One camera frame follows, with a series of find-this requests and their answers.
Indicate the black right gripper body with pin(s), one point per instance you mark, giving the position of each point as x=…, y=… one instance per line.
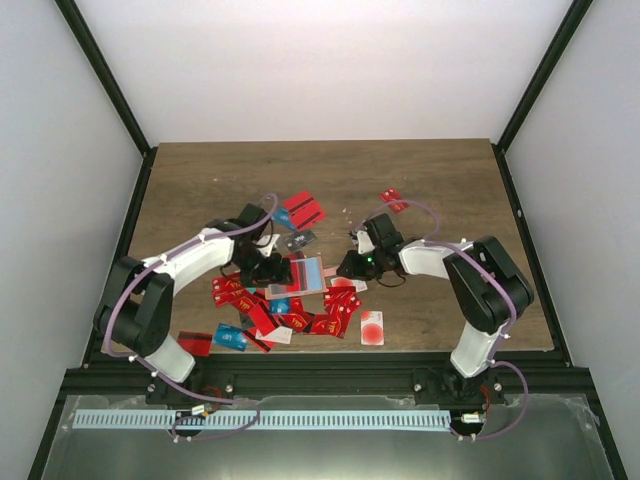
x=366, y=270

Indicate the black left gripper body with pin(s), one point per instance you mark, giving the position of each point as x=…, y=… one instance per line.
x=253, y=268

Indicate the red VIP card front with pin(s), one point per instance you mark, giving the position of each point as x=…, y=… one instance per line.
x=299, y=275

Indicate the pink card holder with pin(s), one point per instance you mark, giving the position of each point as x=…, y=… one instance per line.
x=308, y=278

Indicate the white card red circle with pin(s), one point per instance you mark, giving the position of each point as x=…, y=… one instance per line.
x=372, y=328

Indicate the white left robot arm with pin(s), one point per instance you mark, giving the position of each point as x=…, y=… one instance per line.
x=135, y=308

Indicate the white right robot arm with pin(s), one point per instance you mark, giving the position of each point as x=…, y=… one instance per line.
x=491, y=290

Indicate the white red card on table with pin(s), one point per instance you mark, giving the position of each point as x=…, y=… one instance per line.
x=358, y=285

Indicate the black VIP card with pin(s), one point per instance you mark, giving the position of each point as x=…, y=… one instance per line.
x=299, y=239

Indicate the small red card far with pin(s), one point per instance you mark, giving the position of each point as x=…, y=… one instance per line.
x=393, y=200

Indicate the blue card near edge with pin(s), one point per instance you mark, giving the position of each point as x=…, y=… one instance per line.
x=230, y=337

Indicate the red card near edge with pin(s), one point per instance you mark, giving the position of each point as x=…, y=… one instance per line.
x=197, y=344

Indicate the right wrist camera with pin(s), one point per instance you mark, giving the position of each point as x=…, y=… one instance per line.
x=362, y=241

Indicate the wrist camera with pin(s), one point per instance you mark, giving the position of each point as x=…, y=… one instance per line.
x=266, y=244
x=362, y=241

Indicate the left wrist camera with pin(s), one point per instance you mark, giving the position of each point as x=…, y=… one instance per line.
x=266, y=244

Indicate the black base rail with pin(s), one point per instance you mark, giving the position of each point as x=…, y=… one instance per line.
x=257, y=375

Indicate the light blue slotted cable duct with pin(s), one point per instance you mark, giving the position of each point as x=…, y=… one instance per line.
x=269, y=420

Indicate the black frame post right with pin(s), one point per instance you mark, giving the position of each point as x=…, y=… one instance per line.
x=555, y=50

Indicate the black frame post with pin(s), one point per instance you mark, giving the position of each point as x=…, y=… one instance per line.
x=92, y=52
x=555, y=50

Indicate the black frame post left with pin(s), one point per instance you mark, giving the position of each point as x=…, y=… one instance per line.
x=92, y=52

